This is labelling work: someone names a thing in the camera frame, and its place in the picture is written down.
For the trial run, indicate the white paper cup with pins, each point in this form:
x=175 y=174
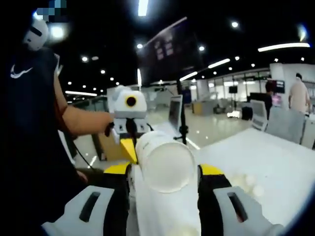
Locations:
x=169 y=167
x=165 y=214

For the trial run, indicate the pile of white paper cups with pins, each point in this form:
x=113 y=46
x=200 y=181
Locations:
x=248 y=184

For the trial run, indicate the grey partition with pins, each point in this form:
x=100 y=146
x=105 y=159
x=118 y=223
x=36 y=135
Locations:
x=285 y=125

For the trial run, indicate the white worn device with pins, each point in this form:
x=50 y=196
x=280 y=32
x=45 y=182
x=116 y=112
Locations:
x=37 y=34

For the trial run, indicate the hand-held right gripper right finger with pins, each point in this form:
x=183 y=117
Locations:
x=211 y=201

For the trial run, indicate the brown cardboard box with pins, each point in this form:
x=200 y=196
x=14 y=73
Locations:
x=110 y=147

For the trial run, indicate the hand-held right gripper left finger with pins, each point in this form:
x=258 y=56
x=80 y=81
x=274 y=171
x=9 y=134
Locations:
x=120 y=201

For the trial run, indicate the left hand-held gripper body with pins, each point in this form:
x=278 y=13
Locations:
x=119 y=103

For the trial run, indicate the curved ceiling light strip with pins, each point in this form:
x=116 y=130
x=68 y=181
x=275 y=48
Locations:
x=283 y=47

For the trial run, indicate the dark hanging board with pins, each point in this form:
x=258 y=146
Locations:
x=169 y=51

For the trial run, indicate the person's dark shirt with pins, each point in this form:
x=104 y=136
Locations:
x=32 y=123

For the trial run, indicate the laptop screen on stand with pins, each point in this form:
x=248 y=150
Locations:
x=175 y=113

